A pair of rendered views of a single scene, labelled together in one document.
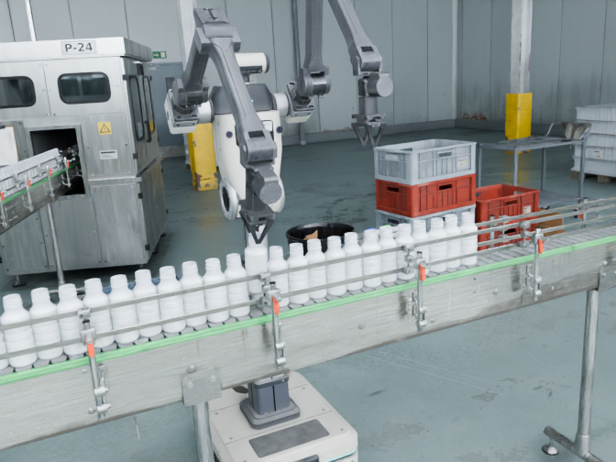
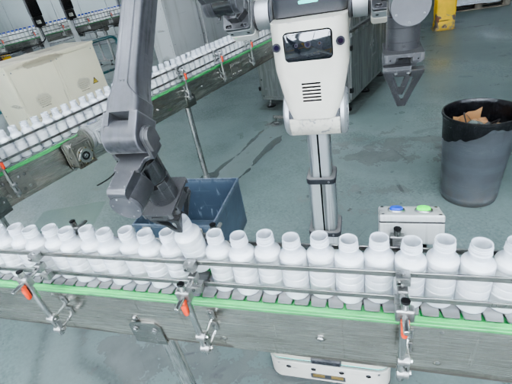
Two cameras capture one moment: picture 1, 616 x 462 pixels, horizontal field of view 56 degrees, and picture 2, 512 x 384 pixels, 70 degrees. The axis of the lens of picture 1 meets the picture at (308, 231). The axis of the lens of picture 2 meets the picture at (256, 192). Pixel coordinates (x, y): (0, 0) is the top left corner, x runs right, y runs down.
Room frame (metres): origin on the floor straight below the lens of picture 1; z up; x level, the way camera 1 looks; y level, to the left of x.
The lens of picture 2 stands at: (1.12, -0.45, 1.66)
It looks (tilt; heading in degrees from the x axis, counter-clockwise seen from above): 32 degrees down; 44
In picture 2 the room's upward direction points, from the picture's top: 11 degrees counter-clockwise
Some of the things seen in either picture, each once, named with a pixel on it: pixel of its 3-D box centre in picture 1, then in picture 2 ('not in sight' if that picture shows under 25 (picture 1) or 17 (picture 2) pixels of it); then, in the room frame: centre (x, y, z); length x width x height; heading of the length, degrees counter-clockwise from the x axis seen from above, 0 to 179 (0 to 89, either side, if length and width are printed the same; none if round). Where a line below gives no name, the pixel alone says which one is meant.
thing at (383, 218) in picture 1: (424, 221); not in sight; (4.07, -0.85, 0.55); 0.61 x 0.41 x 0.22; 121
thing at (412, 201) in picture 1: (425, 191); not in sight; (4.08, -0.85, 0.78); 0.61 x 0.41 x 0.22; 121
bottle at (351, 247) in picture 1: (351, 261); (321, 264); (1.62, -0.12, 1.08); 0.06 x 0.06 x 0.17
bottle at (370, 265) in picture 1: (370, 258); (349, 268); (1.64, -0.18, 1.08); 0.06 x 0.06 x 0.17
